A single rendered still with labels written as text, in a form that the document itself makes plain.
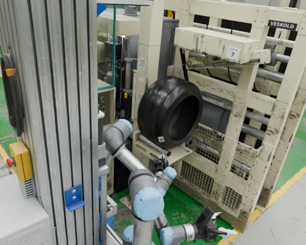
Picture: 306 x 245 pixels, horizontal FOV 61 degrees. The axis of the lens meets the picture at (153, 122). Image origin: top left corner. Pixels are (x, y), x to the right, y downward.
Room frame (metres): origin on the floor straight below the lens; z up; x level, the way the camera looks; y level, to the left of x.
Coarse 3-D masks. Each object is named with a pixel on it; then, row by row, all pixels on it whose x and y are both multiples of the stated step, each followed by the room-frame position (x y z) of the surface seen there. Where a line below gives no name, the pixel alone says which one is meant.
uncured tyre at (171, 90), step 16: (160, 80) 1.91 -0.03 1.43; (176, 80) 1.90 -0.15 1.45; (144, 96) 1.82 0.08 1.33; (160, 96) 1.76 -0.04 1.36; (176, 96) 1.75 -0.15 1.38; (192, 96) 2.10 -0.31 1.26; (144, 112) 1.75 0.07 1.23; (160, 112) 1.68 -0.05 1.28; (176, 112) 2.17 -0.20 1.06; (192, 112) 2.10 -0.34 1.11; (144, 128) 1.74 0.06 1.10; (160, 128) 1.66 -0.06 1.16; (176, 128) 2.06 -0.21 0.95; (192, 128) 1.94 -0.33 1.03; (160, 144) 1.71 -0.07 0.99; (176, 144) 1.79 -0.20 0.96
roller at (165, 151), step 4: (140, 136) 1.93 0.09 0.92; (144, 140) 1.89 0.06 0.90; (148, 140) 1.87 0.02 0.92; (152, 144) 1.83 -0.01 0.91; (156, 144) 1.82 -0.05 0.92; (156, 148) 1.79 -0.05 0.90; (160, 148) 1.77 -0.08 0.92; (164, 148) 1.77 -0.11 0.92; (164, 152) 1.74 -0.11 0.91; (168, 152) 1.72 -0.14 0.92; (168, 156) 1.72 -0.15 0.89
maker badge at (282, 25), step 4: (272, 20) 2.01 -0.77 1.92; (276, 20) 2.00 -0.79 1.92; (268, 24) 2.03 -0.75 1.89; (272, 24) 2.01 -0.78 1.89; (276, 24) 1.99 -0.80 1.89; (280, 24) 1.97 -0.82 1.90; (284, 24) 1.96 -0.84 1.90; (288, 24) 1.94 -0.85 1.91; (292, 24) 1.92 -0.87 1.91; (296, 24) 1.90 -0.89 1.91; (284, 28) 1.95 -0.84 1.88; (288, 28) 1.93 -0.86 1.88; (292, 28) 1.91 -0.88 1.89
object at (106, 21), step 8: (112, 8) 2.11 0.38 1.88; (104, 16) 2.06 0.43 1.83; (112, 16) 2.11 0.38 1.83; (104, 24) 2.06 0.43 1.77; (112, 24) 2.11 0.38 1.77; (104, 32) 2.06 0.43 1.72; (112, 32) 2.11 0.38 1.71; (104, 40) 2.06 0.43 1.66; (112, 40) 2.11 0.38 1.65; (104, 48) 2.06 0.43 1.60; (112, 48) 2.11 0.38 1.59; (104, 56) 2.06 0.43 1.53; (112, 56) 2.12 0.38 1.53; (104, 64) 2.06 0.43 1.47; (112, 64) 2.12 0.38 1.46; (104, 72) 2.06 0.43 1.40; (112, 72) 2.12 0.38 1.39; (104, 80) 2.06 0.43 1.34; (112, 80) 2.12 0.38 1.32
